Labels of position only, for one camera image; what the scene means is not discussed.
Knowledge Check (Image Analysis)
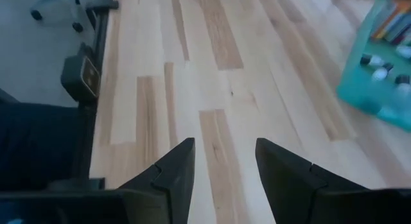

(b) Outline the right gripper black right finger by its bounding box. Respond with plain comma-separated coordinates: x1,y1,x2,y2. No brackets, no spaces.
255,137,411,224

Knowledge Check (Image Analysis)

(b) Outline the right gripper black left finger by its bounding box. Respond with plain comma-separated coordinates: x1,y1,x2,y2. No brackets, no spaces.
0,137,196,224

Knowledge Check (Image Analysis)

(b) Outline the small green label dropper bottle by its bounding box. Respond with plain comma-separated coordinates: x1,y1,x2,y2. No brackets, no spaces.
394,74,411,93

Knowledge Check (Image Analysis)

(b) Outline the green translucent plastic tray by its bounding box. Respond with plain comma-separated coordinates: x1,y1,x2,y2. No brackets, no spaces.
336,0,411,134

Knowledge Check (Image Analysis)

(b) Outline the dark navy chair seat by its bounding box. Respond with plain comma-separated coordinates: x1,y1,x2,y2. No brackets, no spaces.
0,87,85,191

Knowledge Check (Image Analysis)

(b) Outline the grey chair wheeled base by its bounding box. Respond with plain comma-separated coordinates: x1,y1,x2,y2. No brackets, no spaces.
30,0,85,33

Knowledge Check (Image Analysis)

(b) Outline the black aluminium table frame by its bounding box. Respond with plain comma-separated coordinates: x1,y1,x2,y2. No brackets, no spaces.
72,0,120,186

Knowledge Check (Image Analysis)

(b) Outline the small black camera box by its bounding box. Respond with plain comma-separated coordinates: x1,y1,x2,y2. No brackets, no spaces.
60,43,101,103

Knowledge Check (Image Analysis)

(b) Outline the black clamp bracket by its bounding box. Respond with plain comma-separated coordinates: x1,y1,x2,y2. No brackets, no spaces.
85,0,119,12

